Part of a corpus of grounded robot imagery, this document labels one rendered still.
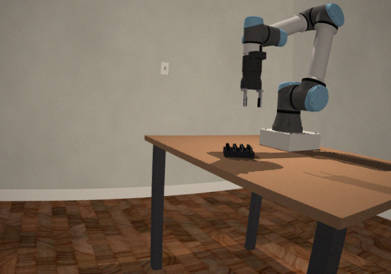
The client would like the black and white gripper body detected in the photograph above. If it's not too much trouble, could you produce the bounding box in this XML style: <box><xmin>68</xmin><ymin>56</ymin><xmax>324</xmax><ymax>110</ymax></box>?
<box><xmin>240</xmin><ymin>43</ymin><xmax>266</xmax><ymax>90</ymax></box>

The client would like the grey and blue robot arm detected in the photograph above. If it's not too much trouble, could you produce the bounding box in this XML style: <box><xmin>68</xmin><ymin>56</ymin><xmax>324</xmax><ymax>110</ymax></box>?
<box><xmin>242</xmin><ymin>3</ymin><xmax>344</xmax><ymax>133</ymax></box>

